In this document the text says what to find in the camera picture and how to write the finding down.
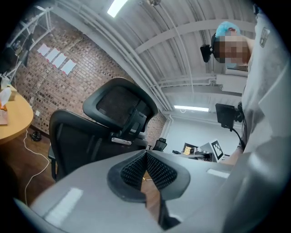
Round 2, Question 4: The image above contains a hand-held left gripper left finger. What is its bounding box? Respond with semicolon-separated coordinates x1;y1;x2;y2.
15;149;163;233

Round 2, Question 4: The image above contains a person's right forearm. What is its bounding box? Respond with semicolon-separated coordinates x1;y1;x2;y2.
219;147;245;166

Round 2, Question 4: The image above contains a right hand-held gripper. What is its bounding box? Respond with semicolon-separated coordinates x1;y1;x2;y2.
195;138;226;163

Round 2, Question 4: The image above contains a black swivel chair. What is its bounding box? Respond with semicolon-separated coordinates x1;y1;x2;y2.
152;137;168;151

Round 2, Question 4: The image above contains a black mesh office chair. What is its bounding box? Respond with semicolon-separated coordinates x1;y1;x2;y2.
48;77;159;182

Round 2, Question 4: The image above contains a ceiling light panel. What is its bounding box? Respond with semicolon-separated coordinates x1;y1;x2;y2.
107;0;129;18
174;105;209;112

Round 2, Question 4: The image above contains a white paper sheet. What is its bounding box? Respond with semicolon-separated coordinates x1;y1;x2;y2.
52;54;68;69
61;59;77;75
45;48;61;63
37;43;50;56

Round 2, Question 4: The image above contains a white shelf rack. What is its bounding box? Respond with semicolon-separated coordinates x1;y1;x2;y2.
6;6;54;76

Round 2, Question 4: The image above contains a round wooden table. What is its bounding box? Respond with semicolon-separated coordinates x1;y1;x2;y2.
0;84;34;146

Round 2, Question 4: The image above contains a blue hair cap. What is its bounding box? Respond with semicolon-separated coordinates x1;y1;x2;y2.
215;21;241;38

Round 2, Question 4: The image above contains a person's head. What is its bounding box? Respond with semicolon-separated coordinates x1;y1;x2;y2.
211;21;254;66

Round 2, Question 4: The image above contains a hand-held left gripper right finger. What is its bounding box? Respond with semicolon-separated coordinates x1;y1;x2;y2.
146;137;291;233

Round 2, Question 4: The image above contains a black small monitor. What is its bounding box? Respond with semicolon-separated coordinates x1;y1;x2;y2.
215;103;245;130

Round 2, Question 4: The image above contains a black cable bundle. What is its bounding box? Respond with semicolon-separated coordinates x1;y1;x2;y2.
29;131;43;142

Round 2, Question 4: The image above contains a white ceiling air conditioner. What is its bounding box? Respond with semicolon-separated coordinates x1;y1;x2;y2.
216;63;248;94

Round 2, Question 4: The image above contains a white cable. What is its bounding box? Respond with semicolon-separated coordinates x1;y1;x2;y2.
24;128;50;205

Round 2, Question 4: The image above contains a person's grey shirt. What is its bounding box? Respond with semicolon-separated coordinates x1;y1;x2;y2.
236;9;291;160

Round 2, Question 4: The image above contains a black head camera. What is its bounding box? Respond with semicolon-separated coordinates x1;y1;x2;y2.
200;33;216;63

